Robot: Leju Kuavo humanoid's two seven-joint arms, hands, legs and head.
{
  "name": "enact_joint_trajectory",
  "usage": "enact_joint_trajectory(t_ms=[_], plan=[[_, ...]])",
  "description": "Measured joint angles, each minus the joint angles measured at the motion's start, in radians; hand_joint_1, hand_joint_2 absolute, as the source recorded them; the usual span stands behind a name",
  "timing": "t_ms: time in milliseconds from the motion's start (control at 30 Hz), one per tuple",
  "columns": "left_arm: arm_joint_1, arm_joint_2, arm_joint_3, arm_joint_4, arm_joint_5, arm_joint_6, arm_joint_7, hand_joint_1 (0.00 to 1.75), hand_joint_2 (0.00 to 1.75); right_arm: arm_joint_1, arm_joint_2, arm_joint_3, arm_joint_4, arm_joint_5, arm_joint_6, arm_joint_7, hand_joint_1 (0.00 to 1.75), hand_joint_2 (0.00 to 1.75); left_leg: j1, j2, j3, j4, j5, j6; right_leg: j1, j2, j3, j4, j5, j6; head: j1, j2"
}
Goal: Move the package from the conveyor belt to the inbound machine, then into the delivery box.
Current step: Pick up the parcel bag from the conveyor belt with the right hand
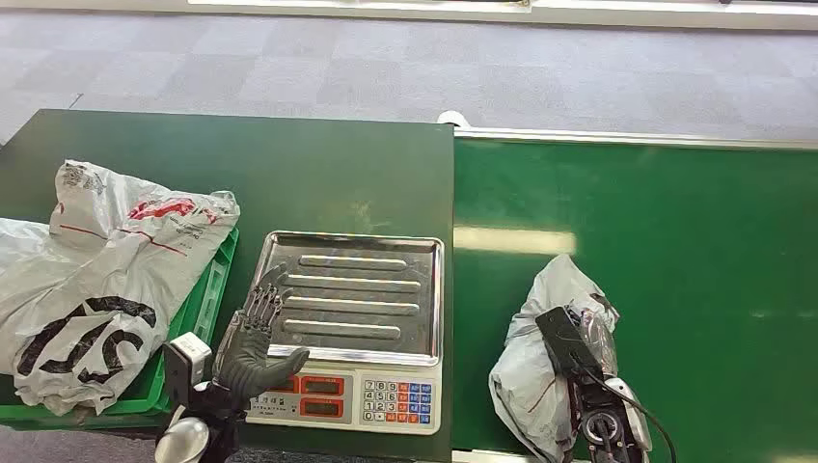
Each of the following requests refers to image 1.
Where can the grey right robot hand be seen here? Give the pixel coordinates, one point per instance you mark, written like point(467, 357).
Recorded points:
point(604, 339)

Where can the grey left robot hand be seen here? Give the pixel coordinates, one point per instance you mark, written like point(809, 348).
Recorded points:
point(246, 364)

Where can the white red-print package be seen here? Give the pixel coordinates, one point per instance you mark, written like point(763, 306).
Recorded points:
point(530, 377)

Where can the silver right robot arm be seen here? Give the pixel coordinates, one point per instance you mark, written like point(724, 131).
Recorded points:
point(604, 425)

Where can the green conveyor belt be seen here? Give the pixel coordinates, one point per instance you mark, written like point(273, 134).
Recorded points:
point(703, 268)

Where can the white round conveyor end cap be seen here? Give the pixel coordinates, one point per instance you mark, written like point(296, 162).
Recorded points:
point(452, 118)

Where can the green plastic crate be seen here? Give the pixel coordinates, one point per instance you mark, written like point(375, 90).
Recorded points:
point(204, 300)

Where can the white scale with steel tray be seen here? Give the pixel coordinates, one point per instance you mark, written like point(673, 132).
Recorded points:
point(358, 294)

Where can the white bag with black print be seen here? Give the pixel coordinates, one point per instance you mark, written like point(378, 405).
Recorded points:
point(96, 332)

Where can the white bag with red print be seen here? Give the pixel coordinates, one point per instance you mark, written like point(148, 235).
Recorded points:
point(128, 198)

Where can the plain white bag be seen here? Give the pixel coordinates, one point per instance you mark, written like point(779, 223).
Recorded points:
point(22, 239)

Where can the white window sill ledge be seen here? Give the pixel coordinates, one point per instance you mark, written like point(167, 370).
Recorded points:
point(575, 14)

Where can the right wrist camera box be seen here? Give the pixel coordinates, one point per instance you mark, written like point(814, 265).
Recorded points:
point(565, 342)

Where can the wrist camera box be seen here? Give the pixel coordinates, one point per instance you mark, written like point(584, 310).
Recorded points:
point(185, 361)
point(565, 342)

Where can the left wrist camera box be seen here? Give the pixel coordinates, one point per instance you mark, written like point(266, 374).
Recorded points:
point(185, 361)

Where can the silver conveyor side rail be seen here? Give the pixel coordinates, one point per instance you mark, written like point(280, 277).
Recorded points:
point(639, 138)

